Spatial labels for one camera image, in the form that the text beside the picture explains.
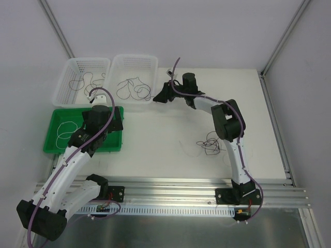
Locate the purple thin cable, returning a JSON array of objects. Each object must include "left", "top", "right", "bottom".
[{"left": 128, "top": 76, "right": 153, "bottom": 101}]

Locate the dark wavy cable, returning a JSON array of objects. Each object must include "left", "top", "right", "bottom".
[{"left": 68, "top": 71, "right": 107, "bottom": 90}]

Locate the white cable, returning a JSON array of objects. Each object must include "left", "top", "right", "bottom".
[
  {"left": 55, "top": 121, "right": 80, "bottom": 149},
  {"left": 178, "top": 140, "right": 202, "bottom": 158}
]

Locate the bundle of thin cables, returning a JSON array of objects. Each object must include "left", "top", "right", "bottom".
[{"left": 195, "top": 131, "right": 223, "bottom": 157}]

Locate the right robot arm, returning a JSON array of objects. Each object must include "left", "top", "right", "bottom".
[{"left": 153, "top": 70, "right": 263, "bottom": 205}]

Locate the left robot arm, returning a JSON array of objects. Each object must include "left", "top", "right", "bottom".
[{"left": 16, "top": 105, "right": 123, "bottom": 241}]

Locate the green plastic tray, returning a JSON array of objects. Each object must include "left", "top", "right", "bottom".
[{"left": 43, "top": 108, "right": 122, "bottom": 154}]

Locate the right white perforated basket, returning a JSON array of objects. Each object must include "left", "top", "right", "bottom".
[{"left": 107, "top": 54, "right": 158, "bottom": 113}]

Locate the white perforated basket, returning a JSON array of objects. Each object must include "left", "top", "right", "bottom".
[
  {"left": 52, "top": 57, "right": 111, "bottom": 108},
  {"left": 107, "top": 54, "right": 158, "bottom": 113}
]

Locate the left white perforated basket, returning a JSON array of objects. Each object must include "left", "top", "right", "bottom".
[{"left": 52, "top": 57, "right": 111, "bottom": 108}]

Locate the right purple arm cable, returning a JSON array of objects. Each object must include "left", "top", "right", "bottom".
[{"left": 169, "top": 57, "right": 264, "bottom": 220}]

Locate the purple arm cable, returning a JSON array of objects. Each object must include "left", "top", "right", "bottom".
[
  {"left": 169, "top": 57, "right": 264, "bottom": 220},
  {"left": 27, "top": 87, "right": 116, "bottom": 247}
]

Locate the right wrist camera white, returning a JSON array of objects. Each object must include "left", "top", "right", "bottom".
[{"left": 166, "top": 68, "right": 177, "bottom": 80}]

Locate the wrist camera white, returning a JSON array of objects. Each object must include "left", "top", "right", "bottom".
[
  {"left": 166, "top": 68, "right": 177, "bottom": 80},
  {"left": 87, "top": 94, "right": 108, "bottom": 106}
]

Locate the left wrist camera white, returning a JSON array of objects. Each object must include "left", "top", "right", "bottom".
[{"left": 87, "top": 94, "right": 108, "bottom": 106}]

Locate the white cable in tray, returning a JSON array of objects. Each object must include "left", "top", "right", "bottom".
[{"left": 55, "top": 121, "right": 80, "bottom": 149}]

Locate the dark teardrop loop cable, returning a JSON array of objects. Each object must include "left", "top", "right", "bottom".
[{"left": 115, "top": 79, "right": 135, "bottom": 100}]

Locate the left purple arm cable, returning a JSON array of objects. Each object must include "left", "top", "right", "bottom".
[{"left": 27, "top": 87, "right": 116, "bottom": 247}]

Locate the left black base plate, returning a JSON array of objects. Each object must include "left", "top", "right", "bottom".
[{"left": 79, "top": 184, "right": 127, "bottom": 202}]

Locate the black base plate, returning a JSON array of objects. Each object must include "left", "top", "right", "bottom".
[
  {"left": 215, "top": 188, "right": 262, "bottom": 206},
  {"left": 79, "top": 184, "right": 127, "bottom": 202}
]

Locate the right aluminium frame post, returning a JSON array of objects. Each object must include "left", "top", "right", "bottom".
[{"left": 258, "top": 0, "right": 313, "bottom": 187}]

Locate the aluminium frame post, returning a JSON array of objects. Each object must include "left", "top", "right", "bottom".
[
  {"left": 258, "top": 0, "right": 313, "bottom": 187},
  {"left": 38, "top": 0, "right": 75, "bottom": 58}
]

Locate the white slotted cable duct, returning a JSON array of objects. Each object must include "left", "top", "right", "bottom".
[{"left": 77, "top": 204, "right": 235, "bottom": 218}]

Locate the left aluminium frame post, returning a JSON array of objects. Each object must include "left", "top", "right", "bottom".
[{"left": 38, "top": 0, "right": 75, "bottom": 58}]

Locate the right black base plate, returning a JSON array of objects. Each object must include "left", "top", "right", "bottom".
[{"left": 215, "top": 188, "right": 262, "bottom": 206}]

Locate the aluminium mounting rail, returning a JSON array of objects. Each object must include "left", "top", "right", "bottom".
[{"left": 32, "top": 154, "right": 311, "bottom": 209}]

